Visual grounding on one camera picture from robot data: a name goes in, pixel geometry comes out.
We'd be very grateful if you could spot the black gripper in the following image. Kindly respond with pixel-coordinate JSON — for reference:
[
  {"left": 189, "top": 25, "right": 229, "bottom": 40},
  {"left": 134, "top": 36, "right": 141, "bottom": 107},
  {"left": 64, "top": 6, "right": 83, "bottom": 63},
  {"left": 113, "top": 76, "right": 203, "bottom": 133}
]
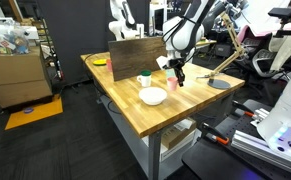
[{"left": 169, "top": 57, "right": 187, "bottom": 88}]

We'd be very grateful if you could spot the pink plastic cup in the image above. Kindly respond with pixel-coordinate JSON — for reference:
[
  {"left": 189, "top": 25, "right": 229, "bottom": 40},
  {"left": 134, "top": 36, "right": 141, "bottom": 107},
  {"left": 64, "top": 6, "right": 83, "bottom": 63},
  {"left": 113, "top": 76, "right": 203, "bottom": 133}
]
[{"left": 166, "top": 76, "right": 180, "bottom": 92}]

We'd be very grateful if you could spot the white bowl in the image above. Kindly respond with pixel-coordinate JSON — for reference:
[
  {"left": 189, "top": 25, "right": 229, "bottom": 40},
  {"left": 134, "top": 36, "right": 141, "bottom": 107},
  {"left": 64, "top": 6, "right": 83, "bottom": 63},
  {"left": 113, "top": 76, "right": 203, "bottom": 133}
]
[{"left": 138, "top": 86, "right": 168, "bottom": 106}]

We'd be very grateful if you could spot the red plastic cup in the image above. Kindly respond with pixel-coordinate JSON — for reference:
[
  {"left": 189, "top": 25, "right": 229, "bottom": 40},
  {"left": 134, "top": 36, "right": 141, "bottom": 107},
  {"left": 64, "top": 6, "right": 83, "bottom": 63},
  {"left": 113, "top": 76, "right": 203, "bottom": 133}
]
[{"left": 105, "top": 58, "right": 114, "bottom": 73}]

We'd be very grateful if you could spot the white mug with green lid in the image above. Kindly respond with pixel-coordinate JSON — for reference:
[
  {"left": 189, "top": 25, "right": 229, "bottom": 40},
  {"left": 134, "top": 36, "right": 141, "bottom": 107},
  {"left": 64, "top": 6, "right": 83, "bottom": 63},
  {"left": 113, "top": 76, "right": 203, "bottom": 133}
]
[{"left": 136, "top": 69, "right": 152, "bottom": 88}]

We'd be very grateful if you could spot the wooden desk lamp grey base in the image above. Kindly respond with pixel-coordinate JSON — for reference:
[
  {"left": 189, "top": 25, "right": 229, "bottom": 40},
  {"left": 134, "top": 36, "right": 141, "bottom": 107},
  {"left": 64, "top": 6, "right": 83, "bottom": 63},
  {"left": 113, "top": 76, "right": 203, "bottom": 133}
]
[{"left": 196, "top": 0, "right": 249, "bottom": 90}]

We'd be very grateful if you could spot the wooden background desk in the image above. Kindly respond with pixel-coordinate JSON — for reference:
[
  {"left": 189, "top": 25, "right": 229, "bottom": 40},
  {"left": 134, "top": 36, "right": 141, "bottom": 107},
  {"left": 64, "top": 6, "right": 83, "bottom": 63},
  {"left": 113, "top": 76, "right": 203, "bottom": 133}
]
[{"left": 194, "top": 38, "right": 218, "bottom": 64}]

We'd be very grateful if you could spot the dark wooden board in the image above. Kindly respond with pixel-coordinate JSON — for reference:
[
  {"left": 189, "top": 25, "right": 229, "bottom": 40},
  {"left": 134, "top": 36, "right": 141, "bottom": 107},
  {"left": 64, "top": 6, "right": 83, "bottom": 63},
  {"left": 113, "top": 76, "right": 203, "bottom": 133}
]
[{"left": 107, "top": 35, "right": 169, "bottom": 82}]

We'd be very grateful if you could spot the brown cardboard box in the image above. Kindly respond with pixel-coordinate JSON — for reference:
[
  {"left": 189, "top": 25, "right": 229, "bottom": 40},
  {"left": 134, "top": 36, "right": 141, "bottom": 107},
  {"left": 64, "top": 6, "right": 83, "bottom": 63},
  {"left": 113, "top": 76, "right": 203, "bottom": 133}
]
[{"left": 160, "top": 117, "right": 198, "bottom": 151}]

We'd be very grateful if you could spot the black computer monitor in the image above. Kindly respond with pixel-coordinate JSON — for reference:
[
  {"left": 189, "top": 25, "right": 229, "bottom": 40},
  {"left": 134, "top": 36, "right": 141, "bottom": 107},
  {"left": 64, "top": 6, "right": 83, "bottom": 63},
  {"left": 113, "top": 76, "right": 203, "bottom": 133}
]
[{"left": 152, "top": 7, "right": 167, "bottom": 34}]

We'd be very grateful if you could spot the white flat box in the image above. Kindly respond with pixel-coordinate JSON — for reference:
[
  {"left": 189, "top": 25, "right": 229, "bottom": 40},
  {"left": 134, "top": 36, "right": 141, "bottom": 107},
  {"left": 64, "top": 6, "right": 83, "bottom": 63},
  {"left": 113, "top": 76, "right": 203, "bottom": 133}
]
[{"left": 159, "top": 129, "right": 203, "bottom": 163}]

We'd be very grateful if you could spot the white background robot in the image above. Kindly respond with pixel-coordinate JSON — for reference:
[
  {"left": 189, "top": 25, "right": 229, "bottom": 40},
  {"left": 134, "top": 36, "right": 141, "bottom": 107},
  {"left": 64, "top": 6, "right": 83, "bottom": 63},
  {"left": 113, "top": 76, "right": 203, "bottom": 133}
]
[{"left": 108, "top": 0, "right": 145, "bottom": 42}]

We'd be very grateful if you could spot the yellow green plate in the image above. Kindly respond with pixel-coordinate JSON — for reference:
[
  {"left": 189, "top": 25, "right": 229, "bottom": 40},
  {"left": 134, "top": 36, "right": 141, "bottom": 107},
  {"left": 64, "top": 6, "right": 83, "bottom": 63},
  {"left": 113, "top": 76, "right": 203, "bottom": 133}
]
[{"left": 92, "top": 58, "right": 108, "bottom": 67}]

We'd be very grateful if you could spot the pink office chair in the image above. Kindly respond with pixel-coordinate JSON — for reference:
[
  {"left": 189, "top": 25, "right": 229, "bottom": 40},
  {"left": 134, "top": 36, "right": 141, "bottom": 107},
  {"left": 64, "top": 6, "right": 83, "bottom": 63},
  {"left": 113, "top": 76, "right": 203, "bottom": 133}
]
[{"left": 236, "top": 24, "right": 273, "bottom": 52}]

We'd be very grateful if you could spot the grey mesh office chair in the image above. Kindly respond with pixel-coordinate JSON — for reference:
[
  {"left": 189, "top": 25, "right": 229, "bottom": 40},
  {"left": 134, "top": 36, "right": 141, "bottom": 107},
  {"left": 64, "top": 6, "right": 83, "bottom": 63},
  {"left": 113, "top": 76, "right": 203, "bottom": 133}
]
[{"left": 250, "top": 31, "right": 288, "bottom": 79}]

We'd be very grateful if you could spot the short aluminium extrusion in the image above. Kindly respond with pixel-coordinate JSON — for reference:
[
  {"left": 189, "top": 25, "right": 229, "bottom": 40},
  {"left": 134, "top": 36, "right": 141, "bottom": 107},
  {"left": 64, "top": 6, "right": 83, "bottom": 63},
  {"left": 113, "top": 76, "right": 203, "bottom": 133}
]
[{"left": 250, "top": 107, "right": 270, "bottom": 124}]

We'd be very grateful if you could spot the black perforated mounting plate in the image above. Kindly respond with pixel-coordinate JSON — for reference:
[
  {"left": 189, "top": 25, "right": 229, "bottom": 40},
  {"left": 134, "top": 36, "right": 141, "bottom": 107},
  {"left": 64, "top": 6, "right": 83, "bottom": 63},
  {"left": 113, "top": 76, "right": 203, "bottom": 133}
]
[{"left": 181, "top": 99, "right": 291, "bottom": 180}]

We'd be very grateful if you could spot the white draped cloth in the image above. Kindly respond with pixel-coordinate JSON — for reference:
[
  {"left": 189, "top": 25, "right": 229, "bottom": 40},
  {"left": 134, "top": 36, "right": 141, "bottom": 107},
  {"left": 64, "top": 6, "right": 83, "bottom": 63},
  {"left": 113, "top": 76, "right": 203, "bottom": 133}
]
[{"left": 269, "top": 32, "right": 291, "bottom": 73}]

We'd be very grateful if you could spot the black room divider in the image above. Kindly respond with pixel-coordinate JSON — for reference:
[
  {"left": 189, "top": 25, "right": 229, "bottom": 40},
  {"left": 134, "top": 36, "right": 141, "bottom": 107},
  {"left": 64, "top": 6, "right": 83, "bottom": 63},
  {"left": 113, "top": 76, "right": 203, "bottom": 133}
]
[{"left": 35, "top": 0, "right": 151, "bottom": 86}]

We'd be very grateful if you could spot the cluttered storage shelf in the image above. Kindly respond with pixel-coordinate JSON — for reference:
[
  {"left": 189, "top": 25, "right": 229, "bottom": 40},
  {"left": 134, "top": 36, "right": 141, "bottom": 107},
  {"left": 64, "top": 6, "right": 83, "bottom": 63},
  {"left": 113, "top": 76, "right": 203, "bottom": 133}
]
[{"left": 30, "top": 19, "right": 65, "bottom": 82}]

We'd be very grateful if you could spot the orange floor mat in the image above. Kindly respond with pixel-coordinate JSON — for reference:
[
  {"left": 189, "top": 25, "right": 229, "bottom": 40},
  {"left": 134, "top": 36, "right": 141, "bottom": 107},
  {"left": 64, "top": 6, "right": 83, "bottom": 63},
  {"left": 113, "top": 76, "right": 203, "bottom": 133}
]
[{"left": 4, "top": 94, "right": 64, "bottom": 131}]

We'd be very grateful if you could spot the large cardboard box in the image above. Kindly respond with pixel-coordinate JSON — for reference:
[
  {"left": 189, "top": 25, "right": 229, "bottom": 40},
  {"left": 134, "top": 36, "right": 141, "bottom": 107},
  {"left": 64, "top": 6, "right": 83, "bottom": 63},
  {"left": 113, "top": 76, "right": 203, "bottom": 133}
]
[{"left": 0, "top": 45, "right": 54, "bottom": 109}]

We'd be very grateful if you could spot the plastic bag of toys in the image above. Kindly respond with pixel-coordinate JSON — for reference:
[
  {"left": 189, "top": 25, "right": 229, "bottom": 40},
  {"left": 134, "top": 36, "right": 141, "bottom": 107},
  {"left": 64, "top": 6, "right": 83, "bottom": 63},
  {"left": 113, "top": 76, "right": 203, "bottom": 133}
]
[{"left": 0, "top": 22, "right": 31, "bottom": 56}]

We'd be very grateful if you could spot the black clamp orange handle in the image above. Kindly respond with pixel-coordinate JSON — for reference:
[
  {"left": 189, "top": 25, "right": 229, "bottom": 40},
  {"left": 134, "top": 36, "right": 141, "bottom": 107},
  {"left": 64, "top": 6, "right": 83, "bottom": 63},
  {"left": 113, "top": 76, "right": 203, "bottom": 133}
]
[
  {"left": 231, "top": 100, "right": 257, "bottom": 119},
  {"left": 199, "top": 122, "right": 231, "bottom": 146}
]

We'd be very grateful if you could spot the grey metal table frame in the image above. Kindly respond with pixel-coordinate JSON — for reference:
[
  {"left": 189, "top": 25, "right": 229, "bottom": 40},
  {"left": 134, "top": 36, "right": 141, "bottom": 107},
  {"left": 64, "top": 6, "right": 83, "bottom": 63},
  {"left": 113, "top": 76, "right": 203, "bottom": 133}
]
[{"left": 97, "top": 88, "right": 236, "bottom": 180}]

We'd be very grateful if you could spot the long aluminium rail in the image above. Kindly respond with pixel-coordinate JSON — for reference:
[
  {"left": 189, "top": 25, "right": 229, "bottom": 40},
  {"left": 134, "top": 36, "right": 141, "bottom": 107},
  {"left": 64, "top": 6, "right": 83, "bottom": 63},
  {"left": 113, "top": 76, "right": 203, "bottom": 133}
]
[{"left": 230, "top": 129, "right": 291, "bottom": 178}]

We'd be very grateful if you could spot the black camera on stand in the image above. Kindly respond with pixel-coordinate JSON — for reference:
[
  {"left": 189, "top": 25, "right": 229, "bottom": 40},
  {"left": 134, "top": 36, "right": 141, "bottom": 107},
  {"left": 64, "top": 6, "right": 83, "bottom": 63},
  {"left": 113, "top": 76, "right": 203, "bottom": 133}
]
[{"left": 267, "top": 7, "right": 291, "bottom": 38}]

